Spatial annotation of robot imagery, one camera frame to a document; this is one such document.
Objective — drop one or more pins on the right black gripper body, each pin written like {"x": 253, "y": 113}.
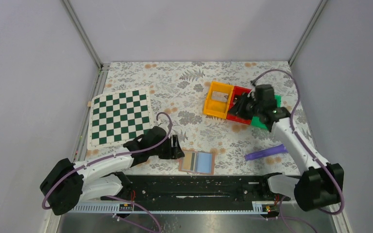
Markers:
{"x": 244, "y": 105}

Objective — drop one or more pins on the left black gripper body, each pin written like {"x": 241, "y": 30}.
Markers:
{"x": 174, "y": 146}

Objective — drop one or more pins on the tan leather card holder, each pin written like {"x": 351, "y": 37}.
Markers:
{"x": 197, "y": 162}

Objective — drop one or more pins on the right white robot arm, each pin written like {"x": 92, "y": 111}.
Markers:
{"x": 320, "y": 183}

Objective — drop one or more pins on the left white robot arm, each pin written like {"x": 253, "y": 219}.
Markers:
{"x": 69, "y": 183}

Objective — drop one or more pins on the green plastic bin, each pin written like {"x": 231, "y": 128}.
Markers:
{"x": 256, "y": 120}

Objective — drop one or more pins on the red plastic bin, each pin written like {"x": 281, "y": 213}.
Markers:
{"x": 237, "y": 92}

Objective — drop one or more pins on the yellow plastic bin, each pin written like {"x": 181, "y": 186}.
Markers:
{"x": 218, "y": 99}

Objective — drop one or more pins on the purple marker pen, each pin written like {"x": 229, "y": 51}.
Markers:
{"x": 266, "y": 152}

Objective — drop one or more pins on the green white chessboard mat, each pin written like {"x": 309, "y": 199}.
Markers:
{"x": 118, "y": 117}

